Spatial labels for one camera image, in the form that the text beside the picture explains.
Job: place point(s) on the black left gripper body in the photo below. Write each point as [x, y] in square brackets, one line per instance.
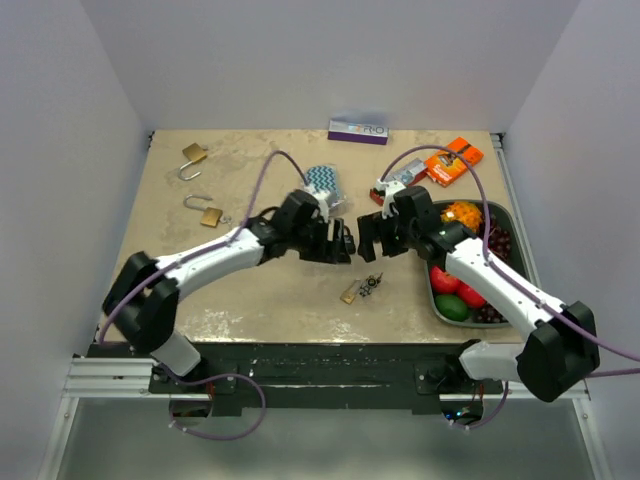
[314, 245]

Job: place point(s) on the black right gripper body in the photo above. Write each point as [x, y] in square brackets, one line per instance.
[394, 236]

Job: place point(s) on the small brass padlock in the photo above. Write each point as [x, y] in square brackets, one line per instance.
[351, 292]

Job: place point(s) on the brass padlock with keys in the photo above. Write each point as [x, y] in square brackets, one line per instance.
[211, 216]

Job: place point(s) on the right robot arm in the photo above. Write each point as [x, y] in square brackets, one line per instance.
[558, 347]

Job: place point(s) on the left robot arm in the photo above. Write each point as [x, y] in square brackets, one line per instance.
[143, 300]

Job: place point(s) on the red white box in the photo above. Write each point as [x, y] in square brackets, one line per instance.
[408, 175]

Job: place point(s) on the blue zigzag pouch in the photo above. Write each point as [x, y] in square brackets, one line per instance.
[326, 181]

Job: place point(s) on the red apple left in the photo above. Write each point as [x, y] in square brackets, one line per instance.
[443, 282]

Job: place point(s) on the red apple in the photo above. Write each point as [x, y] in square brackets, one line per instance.
[470, 296]
[443, 282]

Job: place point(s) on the toy pineapple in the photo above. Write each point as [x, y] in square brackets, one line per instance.
[465, 213]

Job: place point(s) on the orange box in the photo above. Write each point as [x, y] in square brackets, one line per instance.
[445, 167]

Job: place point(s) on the green avocado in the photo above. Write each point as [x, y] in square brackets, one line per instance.
[451, 307]

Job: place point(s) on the purple white box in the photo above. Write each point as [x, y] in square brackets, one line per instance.
[362, 128]

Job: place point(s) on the red apple right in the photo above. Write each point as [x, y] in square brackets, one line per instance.
[470, 296]

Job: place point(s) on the grey fruit tray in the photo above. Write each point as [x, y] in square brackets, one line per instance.
[487, 317]

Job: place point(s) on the dark grapes bunch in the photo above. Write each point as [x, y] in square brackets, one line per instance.
[500, 241]

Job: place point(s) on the large brass padlock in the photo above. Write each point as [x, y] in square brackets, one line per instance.
[194, 154]

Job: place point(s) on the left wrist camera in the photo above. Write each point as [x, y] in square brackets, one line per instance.
[323, 198]

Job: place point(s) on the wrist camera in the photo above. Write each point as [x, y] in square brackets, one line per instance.
[323, 198]
[389, 190]

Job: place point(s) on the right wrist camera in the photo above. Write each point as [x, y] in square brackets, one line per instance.
[389, 190]

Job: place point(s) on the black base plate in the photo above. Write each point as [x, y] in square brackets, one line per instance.
[235, 376]

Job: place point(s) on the aluminium rail frame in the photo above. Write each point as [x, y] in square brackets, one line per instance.
[130, 378]

